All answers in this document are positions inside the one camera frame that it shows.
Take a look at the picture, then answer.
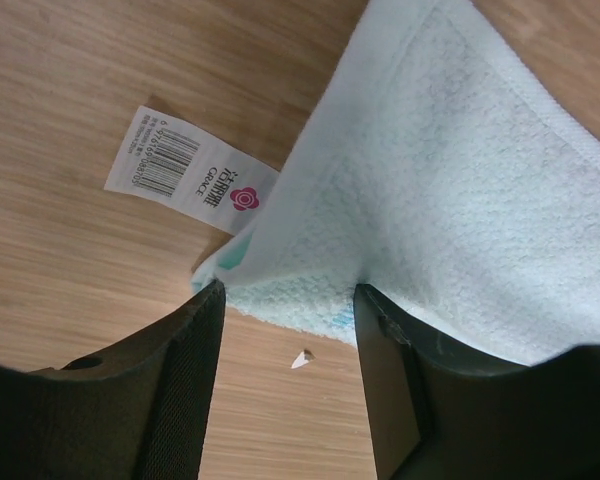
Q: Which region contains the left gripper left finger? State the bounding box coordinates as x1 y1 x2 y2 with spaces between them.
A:
0 281 226 479

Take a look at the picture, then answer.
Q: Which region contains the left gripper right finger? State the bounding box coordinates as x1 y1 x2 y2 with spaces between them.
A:
354 285 600 479

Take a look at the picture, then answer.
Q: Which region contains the light mint green towel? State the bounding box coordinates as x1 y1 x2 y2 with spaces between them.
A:
191 1 600 365

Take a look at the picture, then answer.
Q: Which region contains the white barcode towel label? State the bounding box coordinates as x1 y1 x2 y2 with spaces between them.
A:
105 106 279 235

